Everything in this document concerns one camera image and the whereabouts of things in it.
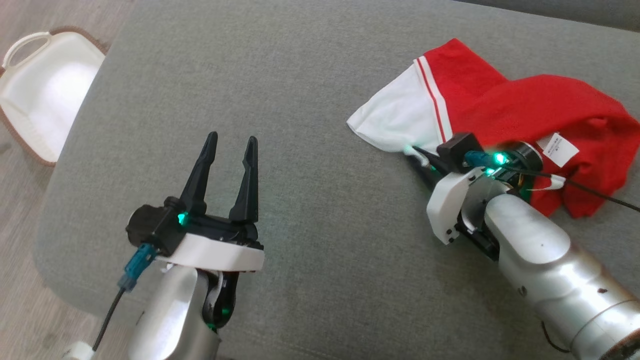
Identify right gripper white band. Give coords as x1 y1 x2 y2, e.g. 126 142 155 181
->
406 141 543 261

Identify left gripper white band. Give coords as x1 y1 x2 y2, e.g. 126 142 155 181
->
157 131 266 273

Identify red and white basketball shorts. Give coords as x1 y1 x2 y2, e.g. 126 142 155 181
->
346 38 640 219

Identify grey fabric sofa seat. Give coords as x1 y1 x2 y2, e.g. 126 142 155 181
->
32 0 640 360

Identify white laundry basket brown rim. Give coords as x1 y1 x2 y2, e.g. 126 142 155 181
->
0 26 108 167

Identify left black cable blue plug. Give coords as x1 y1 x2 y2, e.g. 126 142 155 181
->
62 243 158 360

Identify black cable blue plug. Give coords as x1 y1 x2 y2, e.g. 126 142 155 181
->
62 243 158 360
465 150 640 213

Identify right black cable blue plug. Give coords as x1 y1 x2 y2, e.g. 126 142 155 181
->
465 150 640 213

